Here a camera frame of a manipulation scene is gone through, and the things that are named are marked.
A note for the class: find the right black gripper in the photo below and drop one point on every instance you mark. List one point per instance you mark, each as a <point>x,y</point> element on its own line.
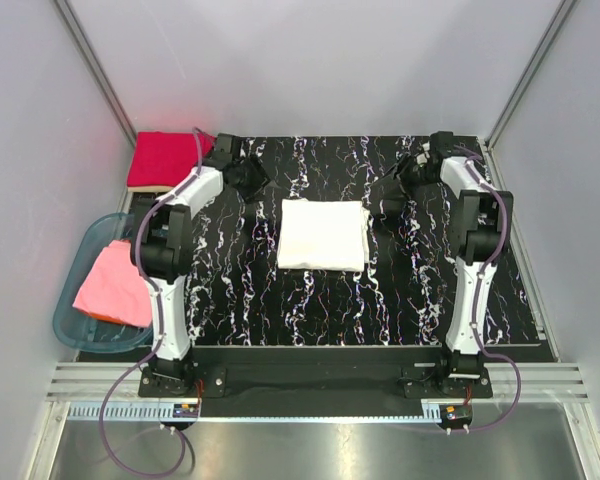
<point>401,194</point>

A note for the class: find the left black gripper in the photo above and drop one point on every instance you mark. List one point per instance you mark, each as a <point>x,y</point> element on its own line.
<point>260,173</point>

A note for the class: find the white t shirt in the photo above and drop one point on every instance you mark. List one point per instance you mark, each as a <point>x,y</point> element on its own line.
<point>323,235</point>

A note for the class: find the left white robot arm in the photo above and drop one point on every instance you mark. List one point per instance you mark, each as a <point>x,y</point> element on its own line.
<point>162,245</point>

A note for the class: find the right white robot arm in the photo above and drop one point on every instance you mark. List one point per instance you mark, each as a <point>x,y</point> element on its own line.
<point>479,235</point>

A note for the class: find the folded red t shirt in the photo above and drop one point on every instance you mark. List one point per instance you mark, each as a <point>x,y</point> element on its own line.
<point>166,158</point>

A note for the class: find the black marble pattern mat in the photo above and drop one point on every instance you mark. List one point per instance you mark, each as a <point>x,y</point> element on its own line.
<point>237,296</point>

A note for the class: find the folded beige t shirt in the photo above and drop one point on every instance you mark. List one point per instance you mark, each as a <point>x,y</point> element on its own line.
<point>159,189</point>

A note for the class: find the pink t shirt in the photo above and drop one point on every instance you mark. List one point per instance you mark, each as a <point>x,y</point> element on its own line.
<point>114,287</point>

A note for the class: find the orange garment in basket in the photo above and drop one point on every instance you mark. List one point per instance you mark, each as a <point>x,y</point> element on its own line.
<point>104,318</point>

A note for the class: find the teal plastic basket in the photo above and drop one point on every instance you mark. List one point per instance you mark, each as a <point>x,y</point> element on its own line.
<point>76,329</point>

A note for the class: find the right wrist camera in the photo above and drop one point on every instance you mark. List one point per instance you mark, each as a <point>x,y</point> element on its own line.
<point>423,157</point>

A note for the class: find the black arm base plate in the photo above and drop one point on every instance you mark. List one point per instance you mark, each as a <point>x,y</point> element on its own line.
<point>376,379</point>

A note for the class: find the right aluminium frame post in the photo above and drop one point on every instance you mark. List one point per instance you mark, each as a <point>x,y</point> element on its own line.
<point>559,19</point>

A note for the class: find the aluminium frame post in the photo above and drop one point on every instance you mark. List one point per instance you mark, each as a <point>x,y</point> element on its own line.
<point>559,19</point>
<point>79,37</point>

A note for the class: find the left aluminium frame post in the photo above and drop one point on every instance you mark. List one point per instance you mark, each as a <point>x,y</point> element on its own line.
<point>79,37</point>

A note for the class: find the grey slotted cable duct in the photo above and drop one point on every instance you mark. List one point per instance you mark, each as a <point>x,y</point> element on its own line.
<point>190,411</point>

